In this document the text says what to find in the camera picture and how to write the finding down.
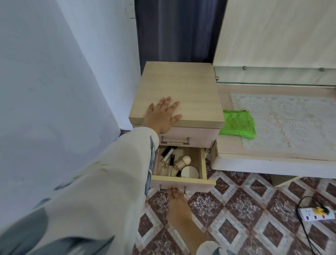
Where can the person's right hand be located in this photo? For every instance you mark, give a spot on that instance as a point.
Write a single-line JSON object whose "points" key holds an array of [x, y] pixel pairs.
{"points": [[178, 205]]}

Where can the person's left hand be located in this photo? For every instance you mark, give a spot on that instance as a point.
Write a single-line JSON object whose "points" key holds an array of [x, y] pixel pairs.
{"points": [[158, 118]]}

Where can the person's left little finger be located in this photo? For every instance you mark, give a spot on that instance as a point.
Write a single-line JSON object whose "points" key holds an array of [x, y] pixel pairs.
{"points": [[151, 108]]}

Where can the person's left thumb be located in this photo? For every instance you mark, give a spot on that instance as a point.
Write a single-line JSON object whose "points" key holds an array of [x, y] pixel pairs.
{"points": [[175, 118]]}

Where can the person's right fingers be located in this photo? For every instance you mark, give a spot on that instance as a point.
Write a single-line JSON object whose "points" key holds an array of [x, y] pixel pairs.
{"points": [[176, 192]]}

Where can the person's left middle finger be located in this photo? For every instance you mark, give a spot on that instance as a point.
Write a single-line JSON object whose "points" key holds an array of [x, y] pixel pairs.
{"points": [[167, 102]]}

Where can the person's right forearm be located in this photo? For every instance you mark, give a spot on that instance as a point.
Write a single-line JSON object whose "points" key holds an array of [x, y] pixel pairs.
{"points": [[191, 233]]}

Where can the person's left forearm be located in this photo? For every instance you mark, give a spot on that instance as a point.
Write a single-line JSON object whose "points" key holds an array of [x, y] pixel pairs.
{"points": [[99, 189]]}

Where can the light wooden drawer cabinet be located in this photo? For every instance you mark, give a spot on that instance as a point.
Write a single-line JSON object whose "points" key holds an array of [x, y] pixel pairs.
{"points": [[178, 92]]}

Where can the white round jar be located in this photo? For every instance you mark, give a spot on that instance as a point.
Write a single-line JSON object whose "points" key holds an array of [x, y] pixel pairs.
{"points": [[190, 172]]}

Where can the clear glass vial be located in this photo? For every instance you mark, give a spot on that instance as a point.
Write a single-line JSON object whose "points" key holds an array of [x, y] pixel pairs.
{"points": [[163, 169]]}

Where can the slim vial with black cap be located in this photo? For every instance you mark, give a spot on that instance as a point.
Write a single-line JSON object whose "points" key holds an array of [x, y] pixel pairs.
{"points": [[172, 163]]}

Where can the clear bottle with black cap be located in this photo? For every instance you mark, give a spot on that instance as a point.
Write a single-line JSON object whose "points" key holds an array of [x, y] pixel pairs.
{"points": [[168, 152]]}

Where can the green mesh cloth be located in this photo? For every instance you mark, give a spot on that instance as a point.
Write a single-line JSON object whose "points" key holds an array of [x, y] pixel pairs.
{"points": [[236, 124]]}

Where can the dark blue curtain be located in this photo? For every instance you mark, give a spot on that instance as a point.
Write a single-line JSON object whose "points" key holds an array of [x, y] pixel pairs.
{"points": [[178, 31]]}

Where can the cream dressing table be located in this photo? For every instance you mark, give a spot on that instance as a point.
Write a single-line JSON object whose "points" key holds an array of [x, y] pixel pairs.
{"points": [[262, 163]]}

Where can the glass shelf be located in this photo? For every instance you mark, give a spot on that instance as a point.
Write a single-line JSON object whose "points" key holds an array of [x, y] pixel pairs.
{"points": [[275, 76]]}

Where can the white lace mat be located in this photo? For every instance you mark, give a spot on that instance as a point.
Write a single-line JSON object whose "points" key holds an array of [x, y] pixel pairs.
{"points": [[288, 123]]}

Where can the cream wooden back panel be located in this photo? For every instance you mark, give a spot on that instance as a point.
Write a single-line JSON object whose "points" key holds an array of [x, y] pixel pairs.
{"points": [[275, 31]]}

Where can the white power strip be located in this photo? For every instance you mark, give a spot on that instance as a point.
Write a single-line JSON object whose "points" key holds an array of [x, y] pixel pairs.
{"points": [[305, 214]]}

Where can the yellow plug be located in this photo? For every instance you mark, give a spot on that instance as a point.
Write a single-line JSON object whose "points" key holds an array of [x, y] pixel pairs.
{"points": [[320, 211]]}

